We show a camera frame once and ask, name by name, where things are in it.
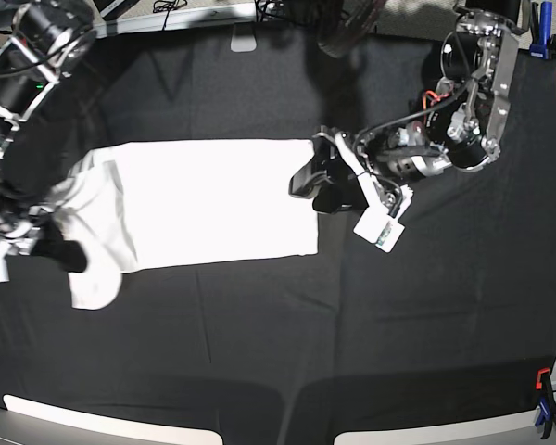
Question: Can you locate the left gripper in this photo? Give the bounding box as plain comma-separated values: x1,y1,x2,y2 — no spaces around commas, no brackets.
288,126,412,218

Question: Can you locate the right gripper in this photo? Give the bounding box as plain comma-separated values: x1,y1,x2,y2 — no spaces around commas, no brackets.
0,205,88,273

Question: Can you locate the white printed t-shirt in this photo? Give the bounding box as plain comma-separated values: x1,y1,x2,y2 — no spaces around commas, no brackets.
50,139,318,310

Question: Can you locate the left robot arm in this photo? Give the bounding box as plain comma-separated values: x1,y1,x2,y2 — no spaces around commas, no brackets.
288,1,532,218

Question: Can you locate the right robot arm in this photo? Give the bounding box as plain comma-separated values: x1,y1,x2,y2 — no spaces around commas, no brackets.
0,1,96,283

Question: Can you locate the black table cloth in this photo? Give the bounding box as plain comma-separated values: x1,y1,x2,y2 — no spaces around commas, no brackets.
0,28,556,444

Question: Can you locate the blue clamp top right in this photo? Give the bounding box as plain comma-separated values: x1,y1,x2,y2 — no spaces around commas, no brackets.
529,1,556,60

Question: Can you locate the red blue clamp bottom right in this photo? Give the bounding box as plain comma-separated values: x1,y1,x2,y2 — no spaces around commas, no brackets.
535,367,556,439

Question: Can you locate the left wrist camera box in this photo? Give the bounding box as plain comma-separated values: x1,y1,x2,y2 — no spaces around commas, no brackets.
353,206,405,253

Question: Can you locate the grey camera mount base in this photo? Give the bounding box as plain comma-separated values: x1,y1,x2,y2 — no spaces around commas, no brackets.
230,23,258,54

